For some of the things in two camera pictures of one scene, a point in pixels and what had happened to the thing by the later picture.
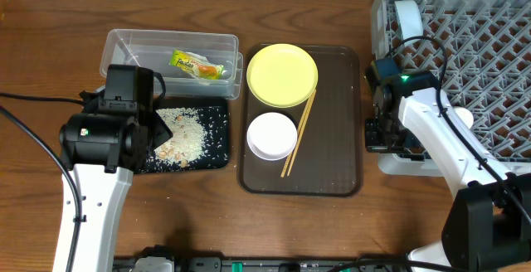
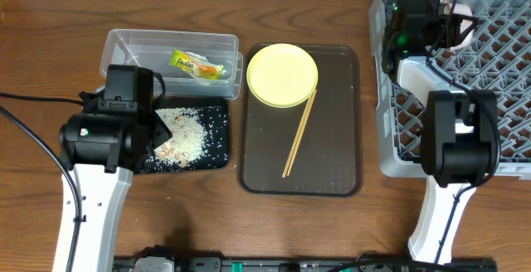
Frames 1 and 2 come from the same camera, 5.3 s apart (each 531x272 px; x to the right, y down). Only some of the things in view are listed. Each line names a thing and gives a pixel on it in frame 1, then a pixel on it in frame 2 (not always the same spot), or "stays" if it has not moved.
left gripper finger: [161, 132] stays
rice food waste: [189, 138] stays
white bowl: [271, 136] → [465, 10]
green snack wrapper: [196, 64] stays
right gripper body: [389, 136] → [445, 37]
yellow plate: [282, 75] stays
